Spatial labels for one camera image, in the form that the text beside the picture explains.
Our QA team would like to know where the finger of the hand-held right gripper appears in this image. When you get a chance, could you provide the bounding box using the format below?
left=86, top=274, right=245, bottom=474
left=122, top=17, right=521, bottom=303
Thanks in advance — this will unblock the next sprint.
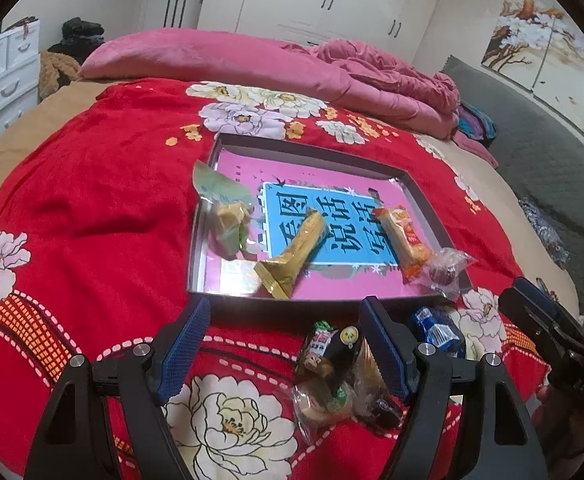
left=514, top=276, right=584, bottom=341
left=499, top=287, right=580, bottom=361

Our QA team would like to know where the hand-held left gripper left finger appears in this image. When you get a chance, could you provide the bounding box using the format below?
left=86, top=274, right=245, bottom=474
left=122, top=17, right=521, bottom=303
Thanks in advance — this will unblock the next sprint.
left=24, top=296, right=213, bottom=480

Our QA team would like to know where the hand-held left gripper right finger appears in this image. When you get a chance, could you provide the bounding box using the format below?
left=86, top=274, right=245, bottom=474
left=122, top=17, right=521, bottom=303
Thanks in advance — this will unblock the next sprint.
left=359, top=296, right=550, bottom=480

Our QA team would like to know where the clear brown cookie packet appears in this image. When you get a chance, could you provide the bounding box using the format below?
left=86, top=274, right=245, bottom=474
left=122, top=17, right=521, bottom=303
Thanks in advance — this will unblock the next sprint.
left=354, top=340, right=389, bottom=411

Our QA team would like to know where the blue snack packet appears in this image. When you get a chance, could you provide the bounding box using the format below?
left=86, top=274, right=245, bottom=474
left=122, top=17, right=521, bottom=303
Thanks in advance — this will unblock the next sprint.
left=407, top=306, right=467, bottom=361

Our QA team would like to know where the brown chocolate bar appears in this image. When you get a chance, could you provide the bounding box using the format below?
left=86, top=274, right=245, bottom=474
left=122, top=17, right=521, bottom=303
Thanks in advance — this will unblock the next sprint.
left=372, top=395, right=405, bottom=431

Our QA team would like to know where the dark cartoon snack packet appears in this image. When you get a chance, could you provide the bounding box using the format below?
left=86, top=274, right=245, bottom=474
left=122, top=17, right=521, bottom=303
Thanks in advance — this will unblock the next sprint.
left=294, top=322, right=365, bottom=381

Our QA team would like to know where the clear round cookie packet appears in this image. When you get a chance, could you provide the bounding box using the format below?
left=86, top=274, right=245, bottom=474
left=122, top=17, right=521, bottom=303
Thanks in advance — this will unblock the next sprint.
left=292, top=375, right=357, bottom=433

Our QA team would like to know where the clear red date packet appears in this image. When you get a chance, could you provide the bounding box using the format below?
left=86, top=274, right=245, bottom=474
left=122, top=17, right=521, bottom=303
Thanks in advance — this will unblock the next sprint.
left=417, top=247, right=477, bottom=301

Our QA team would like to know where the grey cardboard tray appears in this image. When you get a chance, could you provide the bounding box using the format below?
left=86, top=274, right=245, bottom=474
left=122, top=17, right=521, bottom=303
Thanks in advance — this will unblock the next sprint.
left=187, top=132, right=474, bottom=306

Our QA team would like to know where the orange snack packet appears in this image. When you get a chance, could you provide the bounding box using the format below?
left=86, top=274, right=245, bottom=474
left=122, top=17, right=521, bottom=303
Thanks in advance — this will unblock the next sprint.
left=374, top=205, right=433, bottom=283

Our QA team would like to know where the gold snack packet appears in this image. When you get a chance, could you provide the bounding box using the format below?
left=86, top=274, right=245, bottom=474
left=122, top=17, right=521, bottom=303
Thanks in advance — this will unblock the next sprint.
left=253, top=208, right=330, bottom=301

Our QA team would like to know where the green snack packet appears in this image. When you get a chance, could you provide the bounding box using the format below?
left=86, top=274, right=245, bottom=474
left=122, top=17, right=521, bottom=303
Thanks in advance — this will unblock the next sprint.
left=192, top=160, right=257, bottom=261

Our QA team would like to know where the dark patterned pillow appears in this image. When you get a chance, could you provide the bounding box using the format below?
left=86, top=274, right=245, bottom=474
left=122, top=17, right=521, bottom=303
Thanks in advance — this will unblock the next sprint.
left=519, top=197, right=570, bottom=268

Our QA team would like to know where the grey padded headboard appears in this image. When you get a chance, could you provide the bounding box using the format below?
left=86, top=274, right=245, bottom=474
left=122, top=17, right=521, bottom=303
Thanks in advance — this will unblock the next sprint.
left=439, top=55, right=584, bottom=281

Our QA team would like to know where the blue purple cloth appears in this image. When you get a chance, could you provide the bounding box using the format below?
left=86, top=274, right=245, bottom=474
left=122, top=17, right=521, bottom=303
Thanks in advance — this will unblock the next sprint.
left=454, top=102, right=497, bottom=148

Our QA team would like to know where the red floral blanket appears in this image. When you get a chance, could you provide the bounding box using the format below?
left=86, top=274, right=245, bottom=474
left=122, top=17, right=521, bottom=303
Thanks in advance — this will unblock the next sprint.
left=0, top=79, right=552, bottom=480

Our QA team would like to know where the crumpled pink blanket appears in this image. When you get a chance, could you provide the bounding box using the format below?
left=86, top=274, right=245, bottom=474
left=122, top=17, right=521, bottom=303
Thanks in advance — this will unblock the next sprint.
left=312, top=40, right=460, bottom=138

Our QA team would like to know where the pink quilt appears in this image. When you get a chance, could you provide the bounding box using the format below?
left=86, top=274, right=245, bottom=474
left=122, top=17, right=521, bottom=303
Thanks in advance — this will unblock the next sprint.
left=79, top=29, right=500, bottom=168

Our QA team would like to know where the brown fuzzy cloth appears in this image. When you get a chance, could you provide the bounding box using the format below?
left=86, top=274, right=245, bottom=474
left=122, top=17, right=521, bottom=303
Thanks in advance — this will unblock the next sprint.
left=39, top=50, right=82, bottom=101

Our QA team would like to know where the white drawer cabinet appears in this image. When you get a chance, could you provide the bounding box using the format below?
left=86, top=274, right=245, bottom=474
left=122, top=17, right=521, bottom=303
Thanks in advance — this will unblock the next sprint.
left=0, top=22, right=40, bottom=143

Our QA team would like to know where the dark clothes pile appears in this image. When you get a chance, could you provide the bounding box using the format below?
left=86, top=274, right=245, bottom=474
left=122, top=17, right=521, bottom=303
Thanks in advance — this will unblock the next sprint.
left=47, top=17, right=105, bottom=56

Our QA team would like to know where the floral wall painting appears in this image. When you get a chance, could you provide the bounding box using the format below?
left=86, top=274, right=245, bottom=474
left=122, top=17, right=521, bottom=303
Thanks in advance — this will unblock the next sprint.
left=480, top=0, right=584, bottom=136

